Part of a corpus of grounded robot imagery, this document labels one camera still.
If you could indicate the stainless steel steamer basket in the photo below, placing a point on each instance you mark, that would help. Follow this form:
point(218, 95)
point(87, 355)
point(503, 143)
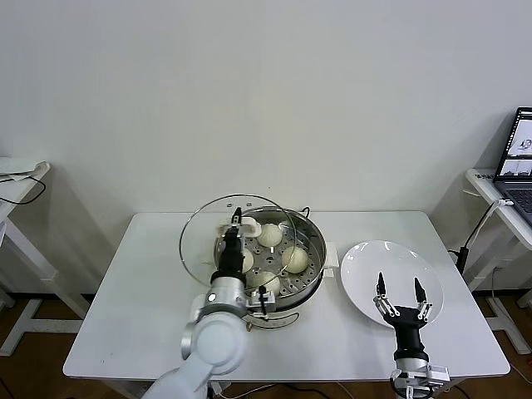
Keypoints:
point(311, 249)

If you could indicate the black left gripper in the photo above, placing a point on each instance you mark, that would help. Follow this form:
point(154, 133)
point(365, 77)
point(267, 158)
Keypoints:
point(230, 257)

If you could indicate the round glass pot lid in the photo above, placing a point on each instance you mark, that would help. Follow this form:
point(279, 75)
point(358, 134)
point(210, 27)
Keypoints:
point(199, 241)

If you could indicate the grey open laptop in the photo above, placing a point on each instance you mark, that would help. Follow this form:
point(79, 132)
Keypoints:
point(519, 191)

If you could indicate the white cloth bundle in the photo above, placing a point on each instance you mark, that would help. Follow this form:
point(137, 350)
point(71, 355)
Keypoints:
point(41, 168)

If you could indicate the white round plate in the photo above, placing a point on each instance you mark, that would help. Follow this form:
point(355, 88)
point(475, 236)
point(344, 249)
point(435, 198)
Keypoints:
point(357, 282)

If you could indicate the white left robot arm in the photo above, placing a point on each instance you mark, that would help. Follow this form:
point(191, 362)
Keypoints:
point(216, 345)

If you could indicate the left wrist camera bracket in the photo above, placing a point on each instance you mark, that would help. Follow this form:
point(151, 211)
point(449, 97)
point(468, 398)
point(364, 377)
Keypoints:
point(264, 301)

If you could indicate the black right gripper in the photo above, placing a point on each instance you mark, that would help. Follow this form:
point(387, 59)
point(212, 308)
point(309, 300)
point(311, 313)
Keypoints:
point(409, 332)

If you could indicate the white electric cooking pot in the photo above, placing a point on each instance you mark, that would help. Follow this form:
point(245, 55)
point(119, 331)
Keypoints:
point(287, 320)

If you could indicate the white power strip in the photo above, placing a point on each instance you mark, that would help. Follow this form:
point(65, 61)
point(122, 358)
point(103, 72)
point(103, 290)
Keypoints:
point(218, 388)

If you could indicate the white side table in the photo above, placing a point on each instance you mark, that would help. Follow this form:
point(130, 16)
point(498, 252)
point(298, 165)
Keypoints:
point(16, 232)
point(511, 232)

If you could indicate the white steamed baozi bun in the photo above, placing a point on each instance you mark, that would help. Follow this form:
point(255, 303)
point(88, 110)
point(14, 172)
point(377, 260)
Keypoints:
point(271, 235)
point(269, 282)
point(248, 259)
point(296, 260)

